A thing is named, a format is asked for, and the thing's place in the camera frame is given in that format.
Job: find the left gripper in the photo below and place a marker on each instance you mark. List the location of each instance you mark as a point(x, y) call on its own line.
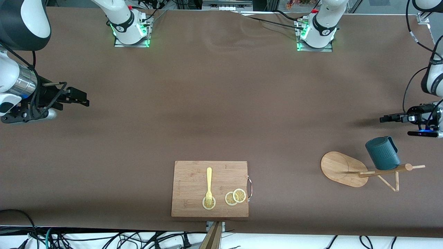
point(416, 114)

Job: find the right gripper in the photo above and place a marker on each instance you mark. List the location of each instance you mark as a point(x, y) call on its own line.
point(46, 94)

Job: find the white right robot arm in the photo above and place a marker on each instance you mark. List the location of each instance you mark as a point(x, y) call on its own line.
point(121, 20)

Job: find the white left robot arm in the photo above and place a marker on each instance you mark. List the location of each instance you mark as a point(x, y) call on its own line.
point(322, 24)

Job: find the wooden cup rack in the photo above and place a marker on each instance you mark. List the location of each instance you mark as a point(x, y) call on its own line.
point(341, 169)

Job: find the brown table cover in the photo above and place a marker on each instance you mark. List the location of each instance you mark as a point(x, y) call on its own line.
point(173, 121)

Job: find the wooden cutting board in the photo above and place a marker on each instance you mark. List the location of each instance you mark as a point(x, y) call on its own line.
point(193, 183)

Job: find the yellow plastic fork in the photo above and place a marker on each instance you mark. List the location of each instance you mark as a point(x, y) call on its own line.
point(209, 180)

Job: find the lemon slice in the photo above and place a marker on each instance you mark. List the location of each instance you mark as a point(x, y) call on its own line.
point(229, 199)
point(209, 206)
point(239, 195)

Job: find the grey power strip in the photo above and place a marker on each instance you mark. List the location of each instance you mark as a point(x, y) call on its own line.
point(226, 4)

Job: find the black power plug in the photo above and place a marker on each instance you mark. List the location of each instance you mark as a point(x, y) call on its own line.
point(187, 242)

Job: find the aluminium corner bracket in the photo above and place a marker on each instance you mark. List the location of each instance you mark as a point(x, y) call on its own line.
point(423, 19)

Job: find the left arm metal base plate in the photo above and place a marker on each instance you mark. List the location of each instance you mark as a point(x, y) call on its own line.
point(315, 49)

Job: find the small metal bracket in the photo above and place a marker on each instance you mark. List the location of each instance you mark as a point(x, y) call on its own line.
point(208, 224)

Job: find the wooden post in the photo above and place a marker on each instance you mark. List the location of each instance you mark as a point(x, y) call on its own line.
point(211, 238)

